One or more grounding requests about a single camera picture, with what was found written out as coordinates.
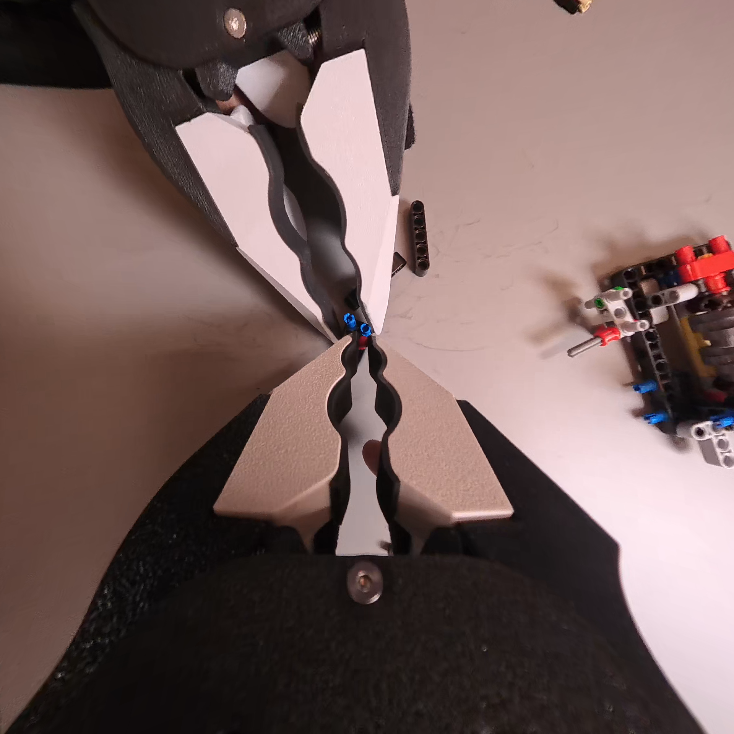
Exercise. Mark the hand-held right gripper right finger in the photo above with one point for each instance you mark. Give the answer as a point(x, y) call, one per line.
point(441, 459)

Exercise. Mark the black double lego beam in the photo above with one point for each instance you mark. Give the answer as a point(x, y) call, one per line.
point(418, 238)

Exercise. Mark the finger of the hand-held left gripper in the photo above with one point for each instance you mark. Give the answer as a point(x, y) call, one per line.
point(355, 143)
point(229, 172)

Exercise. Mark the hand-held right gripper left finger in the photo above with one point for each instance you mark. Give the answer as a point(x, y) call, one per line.
point(281, 453)

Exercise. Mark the lego car chassis assembly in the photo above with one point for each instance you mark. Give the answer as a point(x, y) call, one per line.
point(671, 344)

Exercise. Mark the pile of small lego pieces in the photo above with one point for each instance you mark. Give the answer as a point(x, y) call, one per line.
point(576, 4)

